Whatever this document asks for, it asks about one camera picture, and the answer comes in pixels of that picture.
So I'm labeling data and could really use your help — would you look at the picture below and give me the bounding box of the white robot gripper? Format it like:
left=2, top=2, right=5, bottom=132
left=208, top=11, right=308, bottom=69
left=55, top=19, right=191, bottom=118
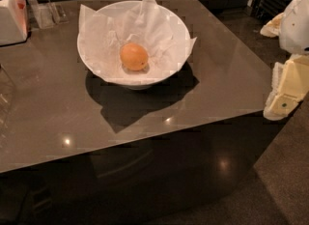
left=260, top=0, right=309, bottom=121

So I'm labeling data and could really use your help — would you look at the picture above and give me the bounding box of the orange fruit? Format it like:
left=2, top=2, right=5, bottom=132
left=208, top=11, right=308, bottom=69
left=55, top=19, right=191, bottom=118
left=120, top=42, right=148, bottom=71

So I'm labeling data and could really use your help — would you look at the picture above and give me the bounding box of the white bowl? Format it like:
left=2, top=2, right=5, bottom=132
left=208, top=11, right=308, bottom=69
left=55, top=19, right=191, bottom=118
left=76, top=0, right=191, bottom=91

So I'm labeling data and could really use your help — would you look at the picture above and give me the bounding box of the white paper liner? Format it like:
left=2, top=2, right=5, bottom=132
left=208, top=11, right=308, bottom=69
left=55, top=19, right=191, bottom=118
left=77, top=0, right=198, bottom=86

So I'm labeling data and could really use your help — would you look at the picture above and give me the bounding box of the clear acrylic stand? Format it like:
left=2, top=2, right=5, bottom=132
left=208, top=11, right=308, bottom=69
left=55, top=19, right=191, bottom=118
left=27, top=0, right=69, bottom=29

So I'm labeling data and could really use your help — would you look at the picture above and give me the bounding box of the white appliance with red label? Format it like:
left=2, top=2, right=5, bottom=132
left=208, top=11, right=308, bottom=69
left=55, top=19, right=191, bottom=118
left=0, top=0, right=28, bottom=45

